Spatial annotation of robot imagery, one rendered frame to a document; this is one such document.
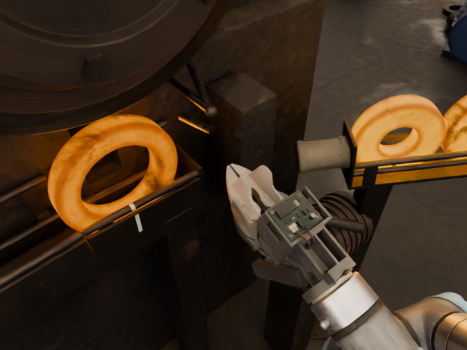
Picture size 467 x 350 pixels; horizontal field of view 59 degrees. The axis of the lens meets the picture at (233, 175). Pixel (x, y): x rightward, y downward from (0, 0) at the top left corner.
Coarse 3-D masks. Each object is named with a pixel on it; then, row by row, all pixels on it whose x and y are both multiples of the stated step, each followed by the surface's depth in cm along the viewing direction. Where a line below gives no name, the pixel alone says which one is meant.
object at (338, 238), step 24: (336, 192) 88; (336, 216) 83; (360, 216) 84; (336, 240) 81; (360, 240) 85; (288, 288) 90; (288, 312) 96; (312, 312) 99; (264, 336) 118; (288, 336) 103
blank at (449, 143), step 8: (456, 104) 70; (464, 104) 69; (448, 112) 71; (456, 112) 69; (464, 112) 68; (448, 120) 71; (456, 120) 69; (464, 120) 69; (448, 128) 71; (456, 128) 70; (464, 128) 70; (448, 136) 71; (456, 136) 71; (464, 136) 72; (448, 144) 73; (456, 144) 73; (464, 144) 73
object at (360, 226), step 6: (330, 222) 78; (336, 222) 78; (342, 222) 78; (348, 222) 78; (354, 222) 78; (360, 222) 79; (342, 228) 78; (348, 228) 78; (354, 228) 78; (360, 228) 77
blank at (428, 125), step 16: (400, 96) 68; (416, 96) 68; (368, 112) 69; (384, 112) 67; (400, 112) 67; (416, 112) 67; (432, 112) 67; (352, 128) 72; (368, 128) 69; (384, 128) 69; (416, 128) 70; (432, 128) 70; (368, 144) 72; (400, 144) 75; (416, 144) 72; (432, 144) 73; (368, 160) 75
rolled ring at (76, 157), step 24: (120, 120) 54; (144, 120) 57; (72, 144) 52; (96, 144) 52; (120, 144) 55; (144, 144) 57; (168, 144) 60; (72, 168) 52; (168, 168) 63; (48, 192) 55; (72, 192) 54; (144, 192) 64; (72, 216) 56; (96, 216) 59
